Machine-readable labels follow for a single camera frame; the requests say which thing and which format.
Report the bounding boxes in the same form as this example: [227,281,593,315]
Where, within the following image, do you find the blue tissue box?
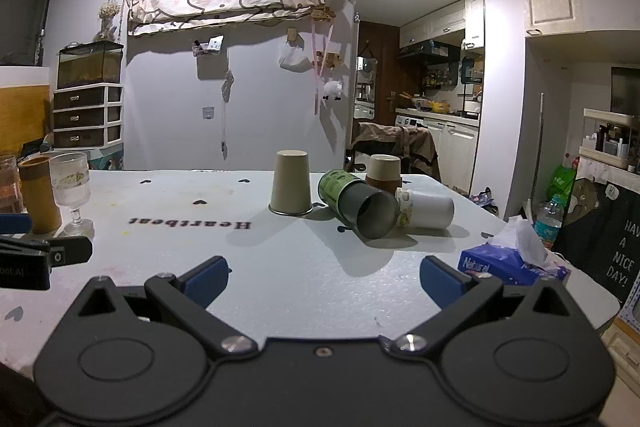
[459,216,572,287]

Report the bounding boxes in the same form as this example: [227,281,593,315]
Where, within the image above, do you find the clear glass goblet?
[49,152,95,237]

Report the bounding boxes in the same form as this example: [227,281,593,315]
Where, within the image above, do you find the black range hood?
[397,39,462,60]

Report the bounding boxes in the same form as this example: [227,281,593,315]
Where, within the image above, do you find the dried flower vase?
[94,0,123,42]

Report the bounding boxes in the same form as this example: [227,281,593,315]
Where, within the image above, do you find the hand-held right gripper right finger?
[387,256,581,354]

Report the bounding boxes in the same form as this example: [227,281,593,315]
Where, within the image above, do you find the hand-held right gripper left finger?
[70,256,259,355]

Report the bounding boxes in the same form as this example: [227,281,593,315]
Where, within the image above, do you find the green plastic bag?
[550,163,577,208]

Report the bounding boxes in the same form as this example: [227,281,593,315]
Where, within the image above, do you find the glass fish tank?
[56,41,124,89]

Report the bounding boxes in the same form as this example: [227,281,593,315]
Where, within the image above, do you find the chair with brown jacket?
[350,122,442,184]

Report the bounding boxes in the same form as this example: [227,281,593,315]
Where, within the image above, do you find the white plastic bag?
[278,42,312,73]

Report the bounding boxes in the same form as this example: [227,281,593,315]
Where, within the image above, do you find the white kitchen upper cabinets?
[399,0,486,50]

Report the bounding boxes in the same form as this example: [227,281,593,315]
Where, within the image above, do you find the white drawer unit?
[52,83,124,150]

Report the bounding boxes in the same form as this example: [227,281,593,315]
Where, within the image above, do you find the wooden board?
[0,67,51,154]

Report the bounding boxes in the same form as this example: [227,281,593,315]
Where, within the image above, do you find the white storage rack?
[578,107,640,174]

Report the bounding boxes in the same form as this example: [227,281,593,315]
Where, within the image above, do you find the wall mounted holder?
[192,35,225,58]

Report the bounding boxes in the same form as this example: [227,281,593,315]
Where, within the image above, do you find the beige paper cup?
[268,150,314,216]

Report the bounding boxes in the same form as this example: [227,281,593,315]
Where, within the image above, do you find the plastic water bottle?
[534,195,565,251]

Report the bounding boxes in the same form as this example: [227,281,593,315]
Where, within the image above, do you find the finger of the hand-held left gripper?
[0,213,32,235]
[0,234,94,269]

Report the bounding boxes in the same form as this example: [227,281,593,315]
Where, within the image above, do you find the black chalkboard cloth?
[552,174,640,304]

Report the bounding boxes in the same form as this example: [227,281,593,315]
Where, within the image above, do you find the green paper cup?
[318,169,400,241]

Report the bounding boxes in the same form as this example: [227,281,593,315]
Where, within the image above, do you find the white kitchen base cabinets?
[395,109,482,196]

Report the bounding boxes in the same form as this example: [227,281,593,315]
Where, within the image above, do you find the white printed paper cup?
[395,188,455,230]

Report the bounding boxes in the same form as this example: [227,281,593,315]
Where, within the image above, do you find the glass jar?
[0,155,25,214]

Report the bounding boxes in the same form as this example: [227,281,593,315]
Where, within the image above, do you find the white mop pole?
[538,93,545,204]

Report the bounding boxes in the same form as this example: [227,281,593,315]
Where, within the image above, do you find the brown bamboo cup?
[18,155,63,234]

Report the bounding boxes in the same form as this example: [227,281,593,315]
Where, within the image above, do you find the brown sleeved paper cup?
[365,154,403,196]

